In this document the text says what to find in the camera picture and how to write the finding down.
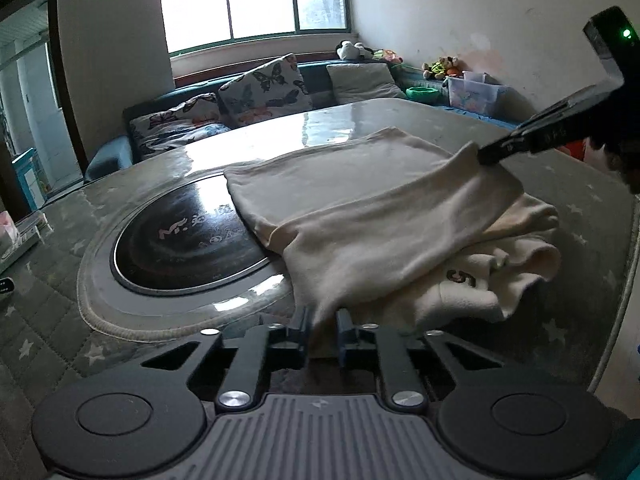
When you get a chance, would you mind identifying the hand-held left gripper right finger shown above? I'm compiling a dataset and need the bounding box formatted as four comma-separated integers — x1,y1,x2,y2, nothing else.
335,308,503,414

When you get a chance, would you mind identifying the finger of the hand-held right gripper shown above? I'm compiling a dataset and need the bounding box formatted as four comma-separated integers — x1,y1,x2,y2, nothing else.
512,84,610,137
475,119,603,166

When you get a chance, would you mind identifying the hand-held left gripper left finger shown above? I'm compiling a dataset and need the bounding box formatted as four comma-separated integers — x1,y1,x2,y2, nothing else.
140,305,315,414

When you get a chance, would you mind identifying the cream garment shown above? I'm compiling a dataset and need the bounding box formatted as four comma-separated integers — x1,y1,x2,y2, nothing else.
223,127,561,347

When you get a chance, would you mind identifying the clear plastic storage box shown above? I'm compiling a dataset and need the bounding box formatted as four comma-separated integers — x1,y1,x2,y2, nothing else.
442,70,514,119

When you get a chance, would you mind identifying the green yellow plush toy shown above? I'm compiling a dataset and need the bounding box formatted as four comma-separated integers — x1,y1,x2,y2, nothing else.
421,55,464,80

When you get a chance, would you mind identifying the round black induction cooktop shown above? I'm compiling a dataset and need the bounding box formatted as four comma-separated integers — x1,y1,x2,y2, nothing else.
110,172,289,296

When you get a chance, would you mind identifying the grey cushion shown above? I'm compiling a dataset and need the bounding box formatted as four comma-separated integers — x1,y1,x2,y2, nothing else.
326,62,407,106

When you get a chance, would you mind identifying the panda plush toy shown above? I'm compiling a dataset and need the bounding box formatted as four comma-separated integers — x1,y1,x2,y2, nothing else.
335,40,375,63

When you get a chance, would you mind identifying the wide butterfly print cushion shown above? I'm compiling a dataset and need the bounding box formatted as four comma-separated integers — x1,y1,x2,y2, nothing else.
129,92,234,159

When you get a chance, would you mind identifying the square butterfly print cushion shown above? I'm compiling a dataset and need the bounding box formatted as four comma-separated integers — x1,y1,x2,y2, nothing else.
217,53,315,129

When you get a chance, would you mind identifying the dark teal sofa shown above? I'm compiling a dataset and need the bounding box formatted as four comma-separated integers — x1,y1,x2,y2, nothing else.
84,57,521,184

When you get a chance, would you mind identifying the white remote control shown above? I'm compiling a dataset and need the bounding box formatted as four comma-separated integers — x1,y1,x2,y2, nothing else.
0,212,49,267

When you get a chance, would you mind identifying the pink tissue pack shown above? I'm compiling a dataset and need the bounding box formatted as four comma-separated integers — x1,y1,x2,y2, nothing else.
0,210,21,254

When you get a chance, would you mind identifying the light blue bathroom cabinet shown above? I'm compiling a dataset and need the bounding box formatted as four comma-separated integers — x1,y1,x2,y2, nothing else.
12,147,42,211

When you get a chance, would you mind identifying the dark wooden door frame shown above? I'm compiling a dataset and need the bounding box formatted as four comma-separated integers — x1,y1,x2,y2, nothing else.
0,0,89,211

